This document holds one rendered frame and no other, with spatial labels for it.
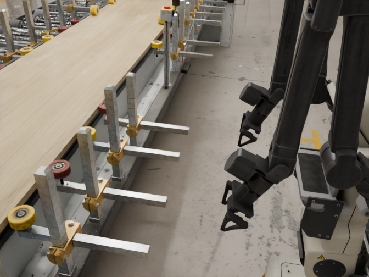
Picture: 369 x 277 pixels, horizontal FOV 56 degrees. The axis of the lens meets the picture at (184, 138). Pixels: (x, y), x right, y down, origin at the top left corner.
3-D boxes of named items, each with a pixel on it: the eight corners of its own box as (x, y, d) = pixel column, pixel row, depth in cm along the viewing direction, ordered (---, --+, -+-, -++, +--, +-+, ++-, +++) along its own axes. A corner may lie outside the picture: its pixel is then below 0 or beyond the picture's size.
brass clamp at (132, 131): (144, 124, 180) (144, 115, 177) (137, 138, 169) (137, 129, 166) (133, 122, 181) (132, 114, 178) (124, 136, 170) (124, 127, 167)
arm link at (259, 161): (292, 172, 81) (289, 150, 88) (251, 147, 79) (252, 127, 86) (260, 201, 87) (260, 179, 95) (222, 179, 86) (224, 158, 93)
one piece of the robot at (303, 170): (329, 186, 129) (346, 137, 118) (344, 244, 107) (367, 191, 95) (285, 179, 132) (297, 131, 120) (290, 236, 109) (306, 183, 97)
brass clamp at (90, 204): (110, 189, 140) (109, 179, 137) (98, 213, 128) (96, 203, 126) (96, 187, 140) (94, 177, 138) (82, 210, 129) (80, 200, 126)
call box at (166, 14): (173, 20, 217) (173, 7, 213) (171, 23, 211) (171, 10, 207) (162, 19, 218) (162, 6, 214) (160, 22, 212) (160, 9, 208)
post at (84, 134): (104, 227, 142) (90, 126, 115) (101, 233, 139) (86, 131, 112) (96, 225, 142) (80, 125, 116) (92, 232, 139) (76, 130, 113)
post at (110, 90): (123, 180, 160) (115, 84, 134) (121, 185, 157) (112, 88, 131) (116, 179, 161) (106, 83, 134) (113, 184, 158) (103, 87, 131)
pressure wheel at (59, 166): (51, 195, 133) (45, 172, 127) (54, 182, 139) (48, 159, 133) (73, 193, 134) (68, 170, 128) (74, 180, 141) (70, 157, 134)
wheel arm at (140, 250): (150, 252, 112) (150, 243, 109) (147, 261, 109) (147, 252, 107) (25, 231, 118) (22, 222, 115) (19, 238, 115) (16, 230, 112)
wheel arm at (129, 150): (179, 159, 153) (180, 151, 150) (178, 164, 150) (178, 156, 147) (85, 147, 158) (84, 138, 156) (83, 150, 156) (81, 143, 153)
